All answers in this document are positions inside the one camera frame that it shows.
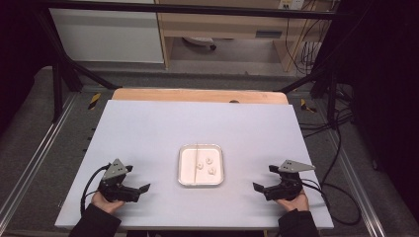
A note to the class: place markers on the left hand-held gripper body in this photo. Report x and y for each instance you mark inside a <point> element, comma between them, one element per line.
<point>115,189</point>

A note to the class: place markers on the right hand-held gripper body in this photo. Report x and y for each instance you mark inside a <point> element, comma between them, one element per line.
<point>285,189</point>

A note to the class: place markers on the white square metal-rimmed tray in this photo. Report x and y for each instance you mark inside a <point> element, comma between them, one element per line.
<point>187,171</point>

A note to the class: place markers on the small white food piece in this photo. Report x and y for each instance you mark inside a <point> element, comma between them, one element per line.
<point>209,160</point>
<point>212,171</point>

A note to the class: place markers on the person's right hand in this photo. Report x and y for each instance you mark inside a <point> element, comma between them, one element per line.
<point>294,204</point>

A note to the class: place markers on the person's left hand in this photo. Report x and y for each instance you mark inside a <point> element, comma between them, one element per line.
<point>105,204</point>

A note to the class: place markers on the white board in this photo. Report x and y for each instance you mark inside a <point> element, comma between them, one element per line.
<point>158,131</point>

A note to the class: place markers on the yellow black tape strip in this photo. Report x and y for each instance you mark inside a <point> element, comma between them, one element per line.
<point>94,101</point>
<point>307,106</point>

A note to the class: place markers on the wooden table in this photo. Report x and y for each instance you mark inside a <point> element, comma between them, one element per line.
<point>184,95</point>

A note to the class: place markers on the white cabinet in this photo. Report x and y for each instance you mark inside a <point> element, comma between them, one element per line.
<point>105,36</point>

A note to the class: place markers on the chair base with wheel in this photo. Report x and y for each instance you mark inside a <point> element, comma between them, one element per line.
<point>201,41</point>

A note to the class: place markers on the light wooden desk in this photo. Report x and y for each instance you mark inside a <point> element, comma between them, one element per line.
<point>214,24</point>

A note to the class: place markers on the aluminium rail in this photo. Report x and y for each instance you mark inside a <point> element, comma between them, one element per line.
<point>36,154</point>
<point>359,184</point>

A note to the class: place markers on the white wall socket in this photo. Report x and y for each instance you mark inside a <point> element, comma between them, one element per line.
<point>291,4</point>

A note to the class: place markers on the black metal frame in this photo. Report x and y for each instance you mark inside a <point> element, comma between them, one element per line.
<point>184,8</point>

